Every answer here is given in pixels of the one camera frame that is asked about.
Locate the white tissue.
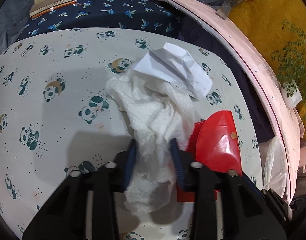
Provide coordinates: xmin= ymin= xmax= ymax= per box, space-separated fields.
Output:
xmin=106 ymin=70 xmax=195 ymax=213

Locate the potted green plant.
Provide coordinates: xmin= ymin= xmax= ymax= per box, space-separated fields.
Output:
xmin=270 ymin=20 xmax=306 ymax=120

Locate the navy palm print cloth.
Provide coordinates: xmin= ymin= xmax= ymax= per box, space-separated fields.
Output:
xmin=18 ymin=0 xmax=184 ymax=40

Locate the pink cloth covered shelf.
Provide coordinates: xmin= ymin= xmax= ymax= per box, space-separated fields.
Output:
xmin=158 ymin=0 xmax=305 ymax=202

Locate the grey blue sofa cushion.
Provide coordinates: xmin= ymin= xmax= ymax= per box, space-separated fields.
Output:
xmin=0 ymin=0 xmax=34 ymax=54

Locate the white lined trash bin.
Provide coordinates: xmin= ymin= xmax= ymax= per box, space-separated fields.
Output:
xmin=259 ymin=137 xmax=288 ymax=198

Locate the folded white paper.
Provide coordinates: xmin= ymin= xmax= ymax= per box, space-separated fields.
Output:
xmin=131 ymin=42 xmax=213 ymax=100

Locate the yellow fabric backdrop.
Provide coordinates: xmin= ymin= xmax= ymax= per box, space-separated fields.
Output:
xmin=228 ymin=0 xmax=306 ymax=120

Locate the panda print tablecloth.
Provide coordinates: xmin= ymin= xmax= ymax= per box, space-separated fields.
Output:
xmin=0 ymin=28 xmax=263 ymax=238

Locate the red paper box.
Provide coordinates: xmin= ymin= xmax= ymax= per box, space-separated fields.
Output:
xmin=176 ymin=110 xmax=242 ymax=202

